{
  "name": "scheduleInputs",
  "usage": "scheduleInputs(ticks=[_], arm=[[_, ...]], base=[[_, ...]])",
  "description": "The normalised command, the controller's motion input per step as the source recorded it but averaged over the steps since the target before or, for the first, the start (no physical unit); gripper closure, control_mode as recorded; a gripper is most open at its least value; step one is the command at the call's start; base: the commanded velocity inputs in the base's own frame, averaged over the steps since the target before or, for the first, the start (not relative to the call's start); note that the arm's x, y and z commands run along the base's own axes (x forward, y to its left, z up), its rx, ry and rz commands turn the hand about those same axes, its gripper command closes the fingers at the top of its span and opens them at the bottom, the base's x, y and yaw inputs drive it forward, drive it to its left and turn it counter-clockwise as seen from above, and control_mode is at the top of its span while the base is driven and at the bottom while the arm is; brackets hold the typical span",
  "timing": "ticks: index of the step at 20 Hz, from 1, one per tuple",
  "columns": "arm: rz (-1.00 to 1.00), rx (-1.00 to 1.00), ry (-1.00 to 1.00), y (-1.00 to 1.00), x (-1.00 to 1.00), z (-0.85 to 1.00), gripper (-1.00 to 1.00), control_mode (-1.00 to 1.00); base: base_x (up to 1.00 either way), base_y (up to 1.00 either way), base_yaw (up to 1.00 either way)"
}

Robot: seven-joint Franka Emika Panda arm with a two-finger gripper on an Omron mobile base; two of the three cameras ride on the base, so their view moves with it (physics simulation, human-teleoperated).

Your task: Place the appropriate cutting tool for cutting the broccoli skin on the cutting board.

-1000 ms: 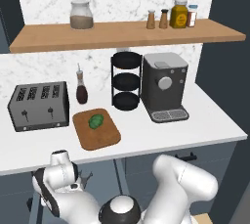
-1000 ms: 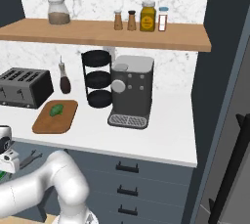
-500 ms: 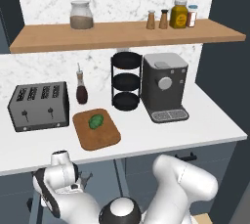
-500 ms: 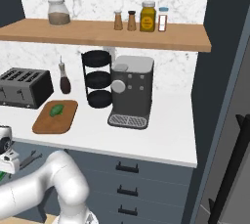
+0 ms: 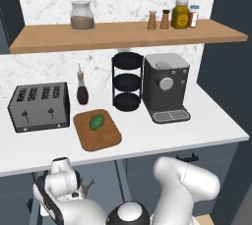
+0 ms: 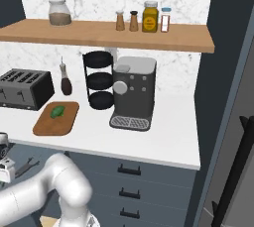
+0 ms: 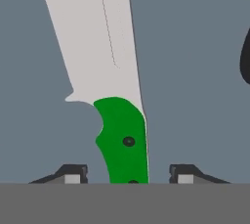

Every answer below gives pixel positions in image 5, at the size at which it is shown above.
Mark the yellow jar with white lid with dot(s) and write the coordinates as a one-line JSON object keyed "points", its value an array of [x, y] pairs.
{"points": [[180, 17]]}

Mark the wooden wall shelf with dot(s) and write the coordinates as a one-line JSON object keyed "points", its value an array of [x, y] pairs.
{"points": [[124, 35]]}

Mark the blue-grey drawer front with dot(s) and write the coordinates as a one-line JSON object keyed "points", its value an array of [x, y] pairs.
{"points": [[216, 157]]}

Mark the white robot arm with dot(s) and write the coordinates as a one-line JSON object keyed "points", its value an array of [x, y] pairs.
{"points": [[183, 183]]}

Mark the dark brown sauce bottle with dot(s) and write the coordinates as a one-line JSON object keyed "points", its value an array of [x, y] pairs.
{"points": [[82, 93]]}

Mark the glass jar with brown contents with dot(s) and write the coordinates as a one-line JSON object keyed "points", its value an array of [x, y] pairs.
{"points": [[82, 17]]}

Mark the brown shaker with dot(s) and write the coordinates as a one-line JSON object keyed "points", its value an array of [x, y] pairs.
{"points": [[152, 22], [165, 22]]}

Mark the wooden cutting board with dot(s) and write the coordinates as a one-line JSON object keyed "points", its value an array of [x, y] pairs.
{"points": [[101, 137]]}

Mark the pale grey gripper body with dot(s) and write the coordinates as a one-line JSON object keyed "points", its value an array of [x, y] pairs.
{"points": [[80, 190]]}

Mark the red jar with blue lid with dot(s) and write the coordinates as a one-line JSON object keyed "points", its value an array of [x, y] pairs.
{"points": [[193, 17]]}

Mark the green broccoli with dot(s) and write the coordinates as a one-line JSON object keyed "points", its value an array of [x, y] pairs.
{"points": [[97, 122]]}

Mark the grey four-slot toaster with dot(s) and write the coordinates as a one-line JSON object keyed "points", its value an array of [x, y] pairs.
{"points": [[39, 111]]}

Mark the black three-tier stand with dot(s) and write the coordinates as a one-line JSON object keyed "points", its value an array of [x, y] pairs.
{"points": [[127, 101]]}

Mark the blue-grey cupboard door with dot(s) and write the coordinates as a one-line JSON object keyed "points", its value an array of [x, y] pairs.
{"points": [[98, 180]]}

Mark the grey coffee machine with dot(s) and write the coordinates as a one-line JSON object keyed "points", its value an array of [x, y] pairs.
{"points": [[164, 94]]}

